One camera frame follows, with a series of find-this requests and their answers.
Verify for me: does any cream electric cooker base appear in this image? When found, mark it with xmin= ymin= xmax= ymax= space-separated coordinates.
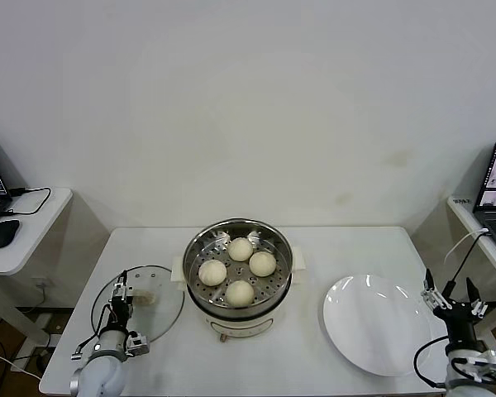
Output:
xmin=172 ymin=264 xmax=307 ymax=343

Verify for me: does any white floor cable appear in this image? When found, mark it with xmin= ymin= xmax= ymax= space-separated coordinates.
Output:
xmin=0 ymin=347 xmax=41 ymax=380

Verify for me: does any white side table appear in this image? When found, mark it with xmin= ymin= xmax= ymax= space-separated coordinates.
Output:
xmin=446 ymin=193 xmax=496 ymax=348
xmin=0 ymin=186 xmax=75 ymax=347

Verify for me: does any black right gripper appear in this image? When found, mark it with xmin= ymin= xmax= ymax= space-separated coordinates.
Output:
xmin=420 ymin=268 xmax=491 ymax=352

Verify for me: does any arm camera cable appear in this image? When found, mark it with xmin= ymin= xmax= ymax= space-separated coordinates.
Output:
xmin=413 ymin=337 xmax=450 ymax=390
xmin=70 ymin=304 xmax=117 ymax=361

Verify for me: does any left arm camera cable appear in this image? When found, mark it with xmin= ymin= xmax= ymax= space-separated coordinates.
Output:
xmin=70 ymin=304 xmax=117 ymax=361

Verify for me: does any white round plate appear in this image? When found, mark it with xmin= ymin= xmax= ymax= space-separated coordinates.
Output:
xmin=323 ymin=273 xmax=434 ymax=377

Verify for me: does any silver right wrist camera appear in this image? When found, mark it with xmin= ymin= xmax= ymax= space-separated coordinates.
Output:
xmin=475 ymin=349 xmax=496 ymax=375

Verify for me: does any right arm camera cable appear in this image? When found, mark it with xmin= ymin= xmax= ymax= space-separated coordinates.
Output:
xmin=413 ymin=337 xmax=450 ymax=390

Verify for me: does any black hanging laptop cable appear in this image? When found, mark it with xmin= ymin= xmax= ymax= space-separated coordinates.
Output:
xmin=445 ymin=236 xmax=483 ymax=295

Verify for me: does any white laptop cable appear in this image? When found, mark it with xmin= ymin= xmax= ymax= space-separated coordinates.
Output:
xmin=444 ymin=227 xmax=491 ymax=270

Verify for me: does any stainless steel steamer basket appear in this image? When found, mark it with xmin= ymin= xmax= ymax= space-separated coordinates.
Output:
xmin=171 ymin=217 xmax=308 ymax=318

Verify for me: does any white steamed baozi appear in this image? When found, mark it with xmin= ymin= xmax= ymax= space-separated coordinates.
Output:
xmin=248 ymin=251 xmax=278 ymax=277
xmin=198 ymin=259 xmax=227 ymax=287
xmin=227 ymin=237 xmax=255 ymax=262
xmin=225 ymin=280 xmax=255 ymax=308

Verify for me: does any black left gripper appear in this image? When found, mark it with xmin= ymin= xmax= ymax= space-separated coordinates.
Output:
xmin=109 ymin=270 xmax=136 ymax=332

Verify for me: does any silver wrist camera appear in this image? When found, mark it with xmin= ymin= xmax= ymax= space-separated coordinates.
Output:
xmin=126 ymin=330 xmax=150 ymax=357
xmin=475 ymin=349 xmax=496 ymax=375

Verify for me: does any black computer mouse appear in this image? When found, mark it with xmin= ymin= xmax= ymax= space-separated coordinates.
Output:
xmin=0 ymin=218 xmax=21 ymax=249

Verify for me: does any thin black laptop cable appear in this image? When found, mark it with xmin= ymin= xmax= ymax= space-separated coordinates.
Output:
xmin=2 ymin=185 xmax=54 ymax=216

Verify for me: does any round glass pot lid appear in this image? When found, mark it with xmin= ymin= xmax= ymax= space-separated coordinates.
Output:
xmin=91 ymin=264 xmax=186 ymax=347

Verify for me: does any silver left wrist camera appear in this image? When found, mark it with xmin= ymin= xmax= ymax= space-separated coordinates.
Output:
xmin=126 ymin=330 xmax=150 ymax=357

